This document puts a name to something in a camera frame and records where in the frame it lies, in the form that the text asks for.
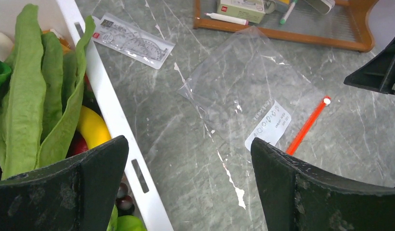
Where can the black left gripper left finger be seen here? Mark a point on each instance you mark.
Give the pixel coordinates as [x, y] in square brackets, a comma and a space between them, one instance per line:
[75, 194]

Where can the white green box lower shelf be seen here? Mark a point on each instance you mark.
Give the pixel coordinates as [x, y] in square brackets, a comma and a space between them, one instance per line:
[250, 10]

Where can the wooden desk shelf rack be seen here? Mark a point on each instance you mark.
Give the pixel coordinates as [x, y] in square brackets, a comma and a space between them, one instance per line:
[345, 26]

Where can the packaged protractor ruler set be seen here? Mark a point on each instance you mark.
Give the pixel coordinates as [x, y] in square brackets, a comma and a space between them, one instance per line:
[131, 41]

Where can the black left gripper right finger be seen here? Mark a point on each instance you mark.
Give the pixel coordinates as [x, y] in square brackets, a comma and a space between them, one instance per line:
[298, 196]

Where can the clear zip top bag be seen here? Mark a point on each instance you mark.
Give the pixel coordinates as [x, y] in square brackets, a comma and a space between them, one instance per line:
[246, 89]

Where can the white plastic bin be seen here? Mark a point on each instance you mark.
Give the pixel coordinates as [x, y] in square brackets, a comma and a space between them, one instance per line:
[62, 17]

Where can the white correction tape dispenser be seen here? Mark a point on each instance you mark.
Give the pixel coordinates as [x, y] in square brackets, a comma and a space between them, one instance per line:
[322, 6]

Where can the white marker pen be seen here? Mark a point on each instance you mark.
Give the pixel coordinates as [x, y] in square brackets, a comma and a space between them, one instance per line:
[226, 18]

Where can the dark grapes bunch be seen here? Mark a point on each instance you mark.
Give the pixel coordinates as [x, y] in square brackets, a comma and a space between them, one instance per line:
[124, 201]

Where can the red apple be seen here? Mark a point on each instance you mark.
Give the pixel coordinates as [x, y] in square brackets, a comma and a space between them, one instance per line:
[78, 145]

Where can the yellow banana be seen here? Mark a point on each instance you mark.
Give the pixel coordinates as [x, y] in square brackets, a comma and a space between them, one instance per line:
[92, 128]

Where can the green romaine lettuce leaf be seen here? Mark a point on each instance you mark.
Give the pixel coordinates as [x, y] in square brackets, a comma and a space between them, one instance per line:
[41, 94]

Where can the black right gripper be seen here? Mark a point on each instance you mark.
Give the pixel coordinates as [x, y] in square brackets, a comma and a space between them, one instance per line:
[378, 74]

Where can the green capped marker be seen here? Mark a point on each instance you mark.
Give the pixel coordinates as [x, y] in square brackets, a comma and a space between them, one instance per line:
[288, 12]

